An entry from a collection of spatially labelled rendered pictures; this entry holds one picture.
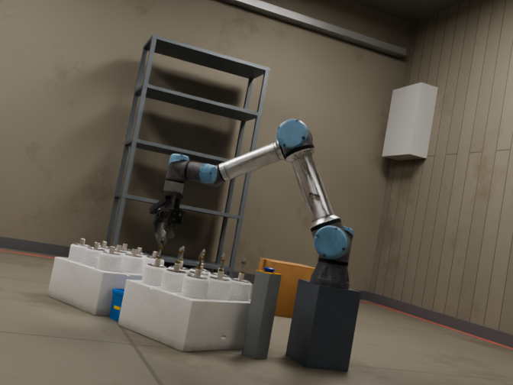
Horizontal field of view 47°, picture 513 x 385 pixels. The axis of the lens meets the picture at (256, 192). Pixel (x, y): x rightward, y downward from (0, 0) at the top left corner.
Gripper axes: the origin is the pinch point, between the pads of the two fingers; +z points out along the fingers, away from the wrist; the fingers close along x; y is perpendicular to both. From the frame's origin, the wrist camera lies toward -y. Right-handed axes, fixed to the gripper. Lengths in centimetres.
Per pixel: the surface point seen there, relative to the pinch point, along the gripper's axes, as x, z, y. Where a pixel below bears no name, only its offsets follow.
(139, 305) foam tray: -7.4, 24.5, 4.7
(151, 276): -3.7, 13.3, 3.7
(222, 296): 13.0, 15.3, 27.6
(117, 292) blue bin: -5.7, 23.4, -14.9
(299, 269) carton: 121, 6, -35
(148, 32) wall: 103, -153, -224
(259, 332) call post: 20, 25, 43
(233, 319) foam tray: 17.8, 23.1, 30.3
